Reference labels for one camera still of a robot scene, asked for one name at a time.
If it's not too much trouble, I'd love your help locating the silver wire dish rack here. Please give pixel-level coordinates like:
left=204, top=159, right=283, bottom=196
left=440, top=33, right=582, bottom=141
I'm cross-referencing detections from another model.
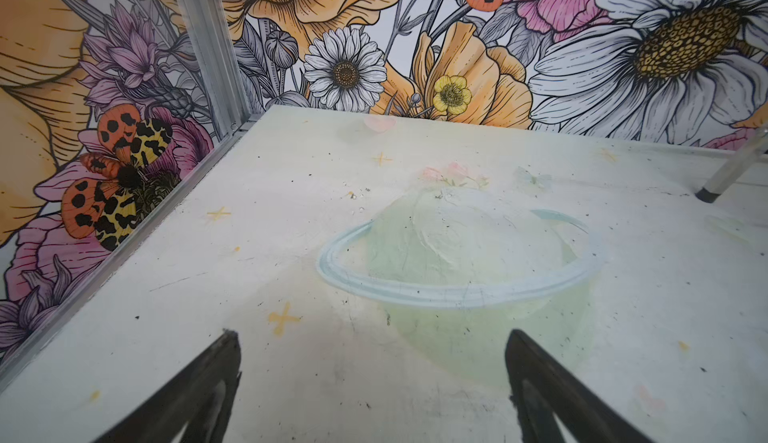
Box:
left=695, top=129, right=767, bottom=203

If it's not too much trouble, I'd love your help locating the left aluminium corner post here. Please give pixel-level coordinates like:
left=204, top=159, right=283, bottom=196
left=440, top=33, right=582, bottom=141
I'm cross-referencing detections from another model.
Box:
left=177, top=0, right=252, bottom=139

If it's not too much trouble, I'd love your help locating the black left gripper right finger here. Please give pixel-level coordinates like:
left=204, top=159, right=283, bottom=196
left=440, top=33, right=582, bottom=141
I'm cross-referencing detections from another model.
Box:
left=505, top=329, right=651, bottom=443

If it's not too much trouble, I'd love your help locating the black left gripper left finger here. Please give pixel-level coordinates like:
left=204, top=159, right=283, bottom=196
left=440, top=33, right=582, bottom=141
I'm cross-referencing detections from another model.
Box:
left=97, top=329, right=242, bottom=442

